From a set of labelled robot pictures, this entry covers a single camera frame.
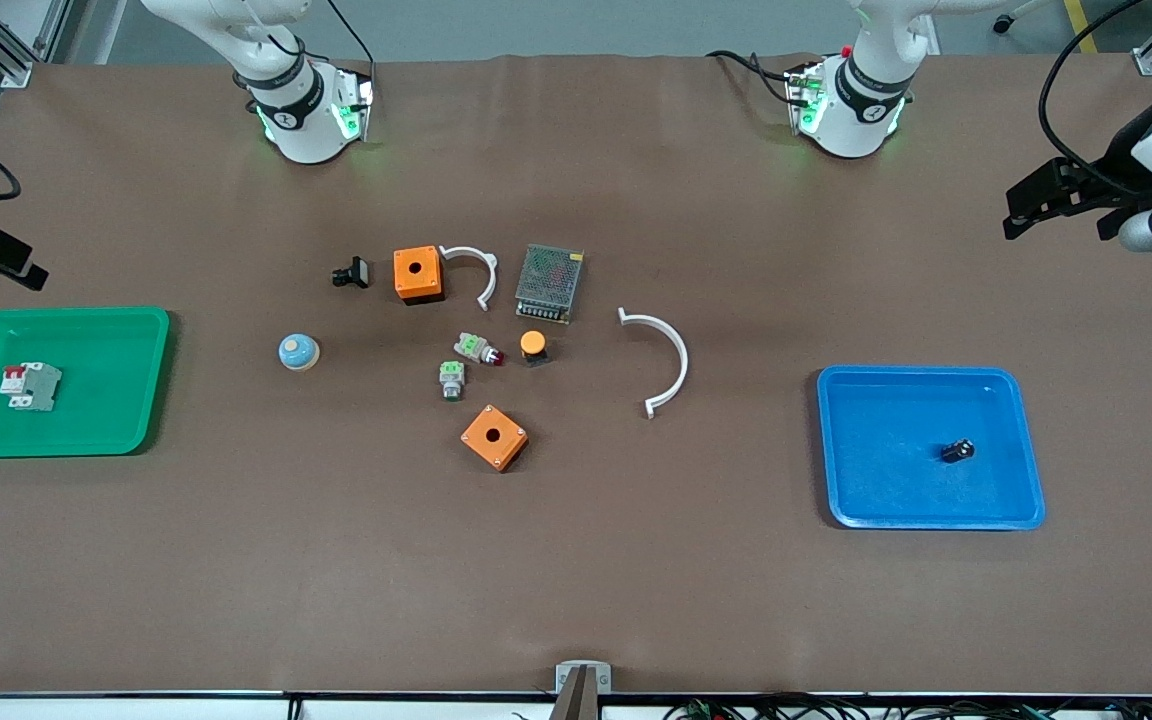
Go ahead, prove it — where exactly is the white red circuit breaker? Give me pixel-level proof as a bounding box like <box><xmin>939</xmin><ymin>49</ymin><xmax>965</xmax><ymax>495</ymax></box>
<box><xmin>0</xmin><ymin>362</ymin><xmax>64</xmax><ymax>413</ymax></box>

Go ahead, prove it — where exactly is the green plastic tray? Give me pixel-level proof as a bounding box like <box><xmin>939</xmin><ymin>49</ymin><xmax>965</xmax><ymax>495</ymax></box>
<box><xmin>0</xmin><ymin>306</ymin><xmax>172</xmax><ymax>460</ymax></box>

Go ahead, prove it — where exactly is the black chair caster wheel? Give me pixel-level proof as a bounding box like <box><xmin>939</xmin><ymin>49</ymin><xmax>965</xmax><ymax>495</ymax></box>
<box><xmin>993</xmin><ymin>0</ymin><xmax>1062</xmax><ymax>35</ymax></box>

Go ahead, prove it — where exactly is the silver base connector box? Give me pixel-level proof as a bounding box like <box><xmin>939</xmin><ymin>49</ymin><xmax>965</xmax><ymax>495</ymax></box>
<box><xmin>333</xmin><ymin>66</ymin><xmax>375</xmax><ymax>143</ymax></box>
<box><xmin>785</xmin><ymin>60</ymin><xmax>829</xmax><ymax>136</ymax></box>

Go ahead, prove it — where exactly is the blue plastic tray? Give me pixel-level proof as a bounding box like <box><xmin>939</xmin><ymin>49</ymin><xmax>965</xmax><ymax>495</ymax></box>
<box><xmin>816</xmin><ymin>365</ymin><xmax>1047</xmax><ymax>531</ymax></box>

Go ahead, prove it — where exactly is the blue round bell knob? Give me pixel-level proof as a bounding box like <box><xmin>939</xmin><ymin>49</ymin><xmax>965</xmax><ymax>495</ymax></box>
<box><xmin>278</xmin><ymin>333</ymin><xmax>321</xmax><ymax>373</ymax></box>

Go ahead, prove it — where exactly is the orange button box upright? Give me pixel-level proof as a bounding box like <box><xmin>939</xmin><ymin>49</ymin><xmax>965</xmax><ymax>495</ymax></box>
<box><xmin>393</xmin><ymin>245</ymin><xmax>445</xmax><ymax>306</ymax></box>

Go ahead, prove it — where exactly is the red tipped indicator light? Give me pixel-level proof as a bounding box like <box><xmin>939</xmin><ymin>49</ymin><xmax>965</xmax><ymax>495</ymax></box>
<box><xmin>453</xmin><ymin>332</ymin><xmax>506</xmax><ymax>367</ymax></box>

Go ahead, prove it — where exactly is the metal mesh power supply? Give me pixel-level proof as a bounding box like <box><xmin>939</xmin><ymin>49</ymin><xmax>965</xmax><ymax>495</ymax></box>
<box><xmin>514</xmin><ymin>243</ymin><xmax>585</xmax><ymax>325</ymax></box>

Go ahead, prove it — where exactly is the orange button box tilted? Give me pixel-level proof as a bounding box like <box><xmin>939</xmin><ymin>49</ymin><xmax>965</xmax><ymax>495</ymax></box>
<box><xmin>460</xmin><ymin>404</ymin><xmax>529</xmax><ymax>473</ymax></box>

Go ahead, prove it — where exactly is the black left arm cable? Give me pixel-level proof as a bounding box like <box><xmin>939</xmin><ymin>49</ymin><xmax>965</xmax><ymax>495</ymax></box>
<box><xmin>1039</xmin><ymin>0</ymin><xmax>1152</xmax><ymax>193</ymax></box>

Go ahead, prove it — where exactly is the black left base cable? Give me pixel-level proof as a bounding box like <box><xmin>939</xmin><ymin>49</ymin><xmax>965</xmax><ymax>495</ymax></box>
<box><xmin>706</xmin><ymin>48</ymin><xmax>797</xmax><ymax>101</ymax></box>

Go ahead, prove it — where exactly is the black base cable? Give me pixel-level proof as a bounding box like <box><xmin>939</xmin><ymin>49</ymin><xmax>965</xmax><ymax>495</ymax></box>
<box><xmin>706</xmin><ymin>48</ymin><xmax>797</xmax><ymax>101</ymax></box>
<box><xmin>324</xmin><ymin>0</ymin><xmax>377</xmax><ymax>71</ymax></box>

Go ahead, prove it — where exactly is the large white curved bracket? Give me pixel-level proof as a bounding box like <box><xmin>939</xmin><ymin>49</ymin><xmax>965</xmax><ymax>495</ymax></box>
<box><xmin>617</xmin><ymin>307</ymin><xmax>690</xmax><ymax>420</ymax></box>

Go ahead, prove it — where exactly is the black right base cable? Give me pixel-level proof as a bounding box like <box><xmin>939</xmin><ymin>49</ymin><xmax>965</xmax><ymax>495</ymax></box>
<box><xmin>324</xmin><ymin>0</ymin><xmax>377</xmax><ymax>71</ymax></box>

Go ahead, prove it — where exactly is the small white curved bracket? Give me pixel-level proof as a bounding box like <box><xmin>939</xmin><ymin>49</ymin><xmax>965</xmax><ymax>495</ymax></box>
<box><xmin>439</xmin><ymin>244</ymin><xmax>499</xmax><ymax>313</ymax></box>

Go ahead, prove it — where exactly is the tangled black cables bundle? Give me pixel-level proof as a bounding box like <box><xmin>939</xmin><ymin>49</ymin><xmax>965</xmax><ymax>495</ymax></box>
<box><xmin>661</xmin><ymin>693</ymin><xmax>1152</xmax><ymax>720</ymax></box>

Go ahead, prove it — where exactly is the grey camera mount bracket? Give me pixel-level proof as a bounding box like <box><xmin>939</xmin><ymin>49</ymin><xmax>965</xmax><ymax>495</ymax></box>
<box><xmin>548</xmin><ymin>661</ymin><xmax>613</xmax><ymax>720</ymax></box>

